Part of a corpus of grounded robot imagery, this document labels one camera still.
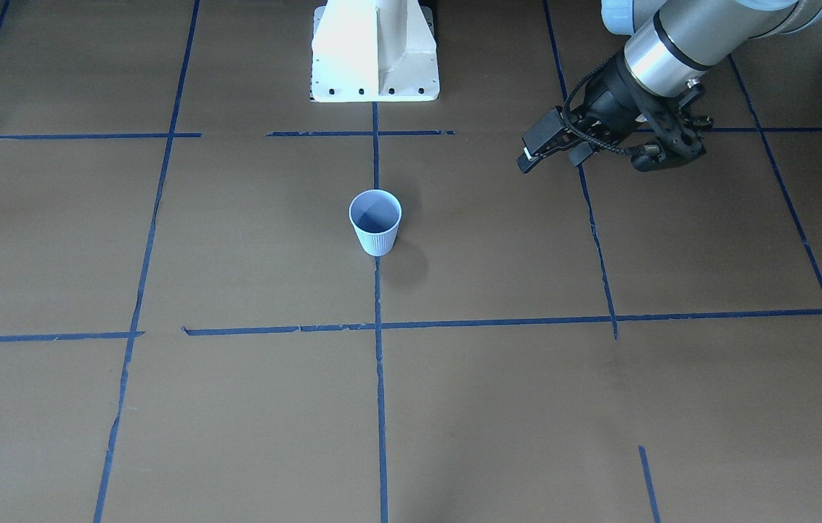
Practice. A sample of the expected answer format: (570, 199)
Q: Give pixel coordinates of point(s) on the light blue ribbed cup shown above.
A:
(375, 216)

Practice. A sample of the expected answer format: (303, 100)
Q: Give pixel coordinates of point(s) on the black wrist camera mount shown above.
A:
(678, 133)

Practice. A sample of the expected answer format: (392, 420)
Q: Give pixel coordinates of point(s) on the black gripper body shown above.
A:
(611, 102)

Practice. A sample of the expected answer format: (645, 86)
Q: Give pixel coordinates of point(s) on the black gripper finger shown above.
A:
(580, 153)
(547, 136)

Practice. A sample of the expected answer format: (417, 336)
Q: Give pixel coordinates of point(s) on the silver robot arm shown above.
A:
(672, 44)

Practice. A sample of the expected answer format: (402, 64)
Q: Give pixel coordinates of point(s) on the white pedestal column base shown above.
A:
(374, 51)

